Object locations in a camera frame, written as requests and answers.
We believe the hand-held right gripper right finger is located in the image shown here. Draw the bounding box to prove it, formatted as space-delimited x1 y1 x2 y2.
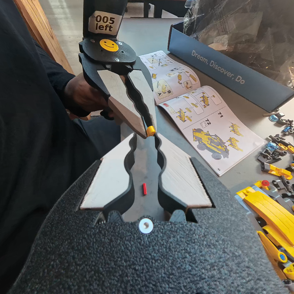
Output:
154 133 213 214

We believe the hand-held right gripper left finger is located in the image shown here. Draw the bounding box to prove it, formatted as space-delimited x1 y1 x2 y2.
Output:
80 133 137 215

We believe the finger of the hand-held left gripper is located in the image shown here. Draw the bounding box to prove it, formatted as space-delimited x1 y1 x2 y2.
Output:
97 70 148 139
126 70 158 135

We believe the person's left forearm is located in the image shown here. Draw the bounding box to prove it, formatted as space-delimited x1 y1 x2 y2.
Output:
23 39 77 115

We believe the grey desk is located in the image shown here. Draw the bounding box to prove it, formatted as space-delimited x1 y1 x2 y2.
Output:
76 17 294 271

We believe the person's left hand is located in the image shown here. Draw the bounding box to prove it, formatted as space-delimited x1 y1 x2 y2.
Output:
64 73 114 114

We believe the brick instruction booklet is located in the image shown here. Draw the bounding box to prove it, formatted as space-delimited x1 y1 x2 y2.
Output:
138 51 266 177

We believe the person's black clothing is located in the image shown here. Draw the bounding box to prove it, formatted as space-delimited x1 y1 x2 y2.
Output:
0 0 122 287

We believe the dark blue cardboard box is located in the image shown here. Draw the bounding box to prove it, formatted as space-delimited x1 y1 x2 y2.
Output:
168 21 294 113

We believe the yellow grey brick vehicle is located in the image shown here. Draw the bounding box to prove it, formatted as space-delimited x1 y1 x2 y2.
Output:
235 180 294 283

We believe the pile of loose brick pieces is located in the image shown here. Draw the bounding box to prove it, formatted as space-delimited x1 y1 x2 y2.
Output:
257 110 294 191

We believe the clear plastic bag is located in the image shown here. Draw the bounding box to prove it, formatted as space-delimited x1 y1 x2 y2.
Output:
184 0 294 88

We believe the wooden post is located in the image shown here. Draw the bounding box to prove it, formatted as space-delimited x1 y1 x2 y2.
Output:
14 0 74 74

